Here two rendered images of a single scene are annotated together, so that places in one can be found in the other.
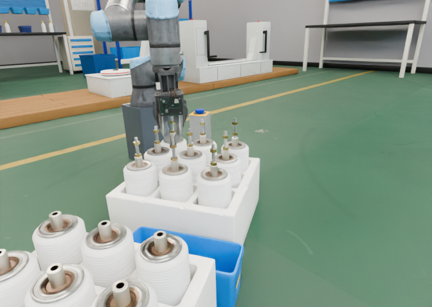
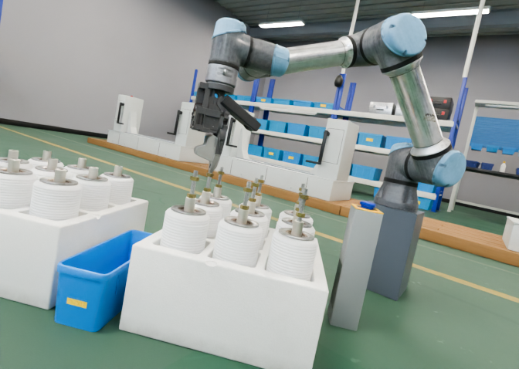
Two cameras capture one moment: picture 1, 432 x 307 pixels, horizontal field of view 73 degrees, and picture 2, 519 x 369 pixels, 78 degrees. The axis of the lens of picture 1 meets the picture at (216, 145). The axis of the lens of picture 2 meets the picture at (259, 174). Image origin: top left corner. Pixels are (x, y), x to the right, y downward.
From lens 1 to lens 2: 101 cm
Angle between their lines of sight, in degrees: 77
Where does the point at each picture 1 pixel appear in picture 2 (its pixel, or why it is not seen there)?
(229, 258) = (110, 291)
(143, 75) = (392, 164)
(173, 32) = (215, 49)
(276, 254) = not seen: outside the picture
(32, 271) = (74, 172)
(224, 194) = (166, 230)
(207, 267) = (51, 223)
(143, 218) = not seen: hidden behind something
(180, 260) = (38, 184)
